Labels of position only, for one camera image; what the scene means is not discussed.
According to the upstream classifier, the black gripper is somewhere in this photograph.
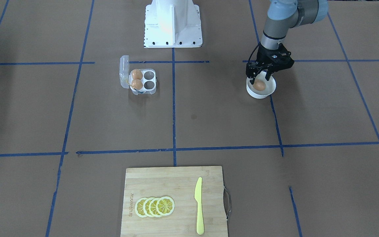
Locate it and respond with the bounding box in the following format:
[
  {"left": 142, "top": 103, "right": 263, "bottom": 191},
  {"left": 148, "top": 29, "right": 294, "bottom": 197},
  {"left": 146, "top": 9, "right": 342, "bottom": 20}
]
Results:
[{"left": 246, "top": 43, "right": 294, "bottom": 86}]

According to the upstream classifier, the brown egg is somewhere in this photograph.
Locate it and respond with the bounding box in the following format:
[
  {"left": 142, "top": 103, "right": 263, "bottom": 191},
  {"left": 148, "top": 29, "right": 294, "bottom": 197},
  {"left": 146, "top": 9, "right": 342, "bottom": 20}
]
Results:
[
  {"left": 131, "top": 69, "right": 143, "bottom": 79},
  {"left": 131, "top": 79, "right": 143, "bottom": 90},
  {"left": 253, "top": 80, "right": 266, "bottom": 91}
]

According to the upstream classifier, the clear plastic egg box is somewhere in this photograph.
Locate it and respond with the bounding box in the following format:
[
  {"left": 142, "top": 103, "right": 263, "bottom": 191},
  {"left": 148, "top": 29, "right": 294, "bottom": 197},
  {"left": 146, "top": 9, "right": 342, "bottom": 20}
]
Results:
[{"left": 119, "top": 55, "right": 157, "bottom": 95}]

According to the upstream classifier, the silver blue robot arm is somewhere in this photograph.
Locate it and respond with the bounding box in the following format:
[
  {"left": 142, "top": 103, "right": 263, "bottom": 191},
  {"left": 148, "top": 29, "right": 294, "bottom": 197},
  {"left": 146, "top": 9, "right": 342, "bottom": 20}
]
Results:
[{"left": 245, "top": 0, "right": 328, "bottom": 85}]

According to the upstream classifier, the brown egg front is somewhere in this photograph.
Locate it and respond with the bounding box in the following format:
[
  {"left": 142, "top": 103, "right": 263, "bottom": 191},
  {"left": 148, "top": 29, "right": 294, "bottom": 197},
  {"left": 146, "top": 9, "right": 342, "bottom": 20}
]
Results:
[{"left": 131, "top": 79, "right": 143, "bottom": 90}]

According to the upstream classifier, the white bowl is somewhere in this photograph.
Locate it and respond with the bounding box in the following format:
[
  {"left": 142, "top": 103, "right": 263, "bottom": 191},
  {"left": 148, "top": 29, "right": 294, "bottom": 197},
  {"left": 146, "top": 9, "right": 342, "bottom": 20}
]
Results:
[{"left": 246, "top": 72, "right": 276, "bottom": 99}]

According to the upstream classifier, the yellow plastic knife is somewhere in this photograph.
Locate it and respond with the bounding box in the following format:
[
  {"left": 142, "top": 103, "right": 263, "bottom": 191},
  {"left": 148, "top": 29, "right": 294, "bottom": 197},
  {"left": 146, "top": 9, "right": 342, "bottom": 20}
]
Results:
[{"left": 194, "top": 177, "right": 205, "bottom": 235}]

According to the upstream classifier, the bamboo cutting board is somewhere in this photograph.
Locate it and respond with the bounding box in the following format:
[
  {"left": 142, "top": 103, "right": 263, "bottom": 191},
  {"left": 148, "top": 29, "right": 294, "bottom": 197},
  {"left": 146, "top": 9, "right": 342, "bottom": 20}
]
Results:
[{"left": 120, "top": 166, "right": 229, "bottom": 237}]

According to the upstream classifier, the lemon slice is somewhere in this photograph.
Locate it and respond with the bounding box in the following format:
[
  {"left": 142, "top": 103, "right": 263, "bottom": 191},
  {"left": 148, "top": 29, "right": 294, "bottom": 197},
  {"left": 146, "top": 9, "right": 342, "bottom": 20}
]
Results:
[
  {"left": 134, "top": 197, "right": 147, "bottom": 218},
  {"left": 148, "top": 198, "right": 161, "bottom": 217},
  {"left": 156, "top": 196, "right": 175, "bottom": 216},
  {"left": 143, "top": 197, "right": 154, "bottom": 217}
]

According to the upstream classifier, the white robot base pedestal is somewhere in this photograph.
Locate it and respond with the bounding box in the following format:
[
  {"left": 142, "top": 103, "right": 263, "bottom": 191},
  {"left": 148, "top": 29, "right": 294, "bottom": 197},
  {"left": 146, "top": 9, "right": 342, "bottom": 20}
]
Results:
[{"left": 143, "top": 0, "right": 203, "bottom": 48}]

